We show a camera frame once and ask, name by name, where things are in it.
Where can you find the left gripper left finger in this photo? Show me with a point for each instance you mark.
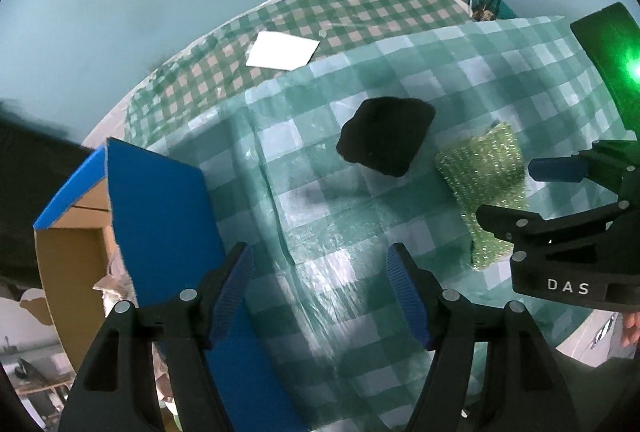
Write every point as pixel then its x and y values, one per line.
pixel 196 320

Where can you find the blue cardboard box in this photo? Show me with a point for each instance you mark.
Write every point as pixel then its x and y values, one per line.
pixel 156 211

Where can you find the white pink cloth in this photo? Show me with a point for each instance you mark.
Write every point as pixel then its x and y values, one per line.
pixel 116 285

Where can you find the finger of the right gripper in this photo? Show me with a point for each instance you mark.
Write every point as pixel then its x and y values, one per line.
pixel 564 169
pixel 522 227

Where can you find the black soft cloth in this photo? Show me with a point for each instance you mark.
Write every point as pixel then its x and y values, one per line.
pixel 386 133

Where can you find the green sparkly knit cloth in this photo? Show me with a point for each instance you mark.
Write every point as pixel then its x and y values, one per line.
pixel 485 169

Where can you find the light green checkered tablecloth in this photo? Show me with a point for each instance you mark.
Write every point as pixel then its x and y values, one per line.
pixel 323 168

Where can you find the dark green checkered cloth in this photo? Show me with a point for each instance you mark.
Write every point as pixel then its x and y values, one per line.
pixel 213 68

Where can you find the person's right hand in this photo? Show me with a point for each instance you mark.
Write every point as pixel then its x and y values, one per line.
pixel 631 329

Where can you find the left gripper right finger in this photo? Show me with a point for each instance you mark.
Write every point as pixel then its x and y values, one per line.
pixel 442 322

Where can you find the white paper sheet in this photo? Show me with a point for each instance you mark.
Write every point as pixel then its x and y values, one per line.
pixel 281 51

